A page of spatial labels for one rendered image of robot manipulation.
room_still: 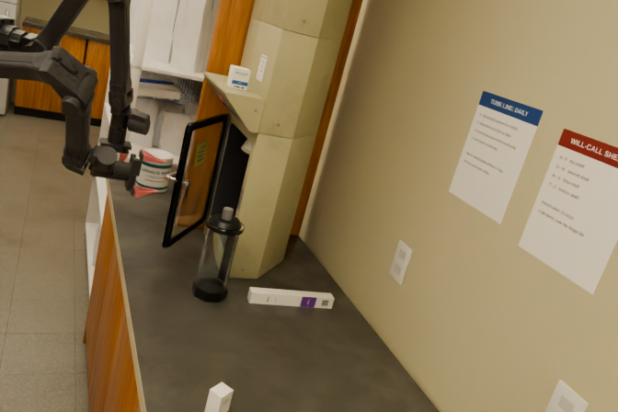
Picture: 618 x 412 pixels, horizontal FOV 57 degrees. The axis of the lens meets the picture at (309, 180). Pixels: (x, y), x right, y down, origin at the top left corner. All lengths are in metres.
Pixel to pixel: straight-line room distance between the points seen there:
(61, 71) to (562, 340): 1.21
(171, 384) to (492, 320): 0.74
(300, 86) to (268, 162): 0.24
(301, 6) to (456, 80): 0.47
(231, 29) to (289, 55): 0.38
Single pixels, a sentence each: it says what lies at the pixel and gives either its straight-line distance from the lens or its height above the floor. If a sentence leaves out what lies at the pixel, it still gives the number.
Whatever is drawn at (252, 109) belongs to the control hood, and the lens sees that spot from 1.61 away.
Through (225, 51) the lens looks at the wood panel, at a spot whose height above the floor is 1.58.
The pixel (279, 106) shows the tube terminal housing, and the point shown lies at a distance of 1.63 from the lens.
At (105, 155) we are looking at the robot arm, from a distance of 1.69.
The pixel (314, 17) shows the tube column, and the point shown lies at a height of 1.76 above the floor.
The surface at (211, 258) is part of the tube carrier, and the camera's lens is 1.60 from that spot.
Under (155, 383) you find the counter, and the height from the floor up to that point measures 0.94.
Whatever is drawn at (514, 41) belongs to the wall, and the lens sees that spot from 1.47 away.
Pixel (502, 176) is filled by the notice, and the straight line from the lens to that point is 1.40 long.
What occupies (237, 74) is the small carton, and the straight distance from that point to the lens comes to 1.68.
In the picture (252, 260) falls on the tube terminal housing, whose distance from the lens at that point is 1.80.
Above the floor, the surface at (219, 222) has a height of 1.18.
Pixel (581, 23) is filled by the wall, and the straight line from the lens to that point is 1.35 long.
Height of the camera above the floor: 1.76
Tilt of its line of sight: 16 degrees down
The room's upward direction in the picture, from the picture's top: 15 degrees clockwise
